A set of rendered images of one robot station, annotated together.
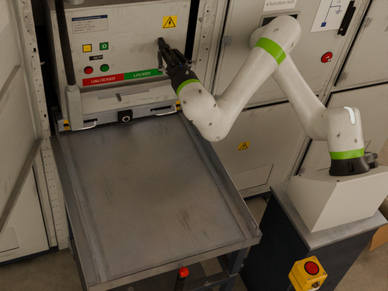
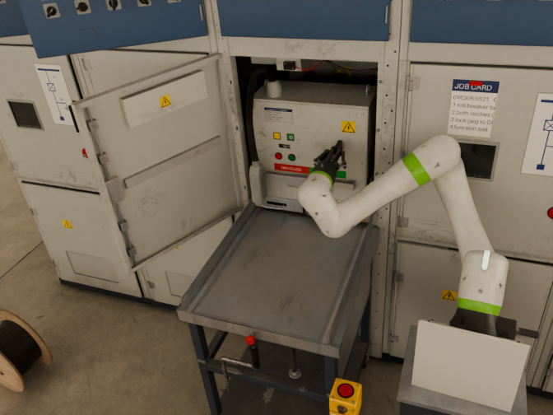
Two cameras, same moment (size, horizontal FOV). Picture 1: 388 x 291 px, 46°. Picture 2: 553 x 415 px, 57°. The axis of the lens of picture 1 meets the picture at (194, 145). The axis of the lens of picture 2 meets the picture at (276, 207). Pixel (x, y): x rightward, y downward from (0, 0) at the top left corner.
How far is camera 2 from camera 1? 1.09 m
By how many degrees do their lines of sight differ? 41
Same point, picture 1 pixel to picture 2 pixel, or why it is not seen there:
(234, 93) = (358, 196)
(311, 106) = (471, 247)
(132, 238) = (234, 296)
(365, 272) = not seen: outside the picture
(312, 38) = (526, 181)
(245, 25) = not seen: hidden behind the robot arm
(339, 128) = (467, 270)
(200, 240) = (281, 323)
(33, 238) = not seen: hidden behind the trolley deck
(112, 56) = (298, 148)
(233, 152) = (436, 299)
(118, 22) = (301, 118)
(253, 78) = (381, 187)
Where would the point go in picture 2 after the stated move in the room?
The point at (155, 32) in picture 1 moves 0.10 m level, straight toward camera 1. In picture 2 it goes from (335, 133) to (319, 143)
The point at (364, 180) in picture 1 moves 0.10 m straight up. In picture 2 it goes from (462, 334) to (466, 310)
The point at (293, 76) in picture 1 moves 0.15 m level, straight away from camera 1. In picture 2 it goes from (458, 207) to (490, 194)
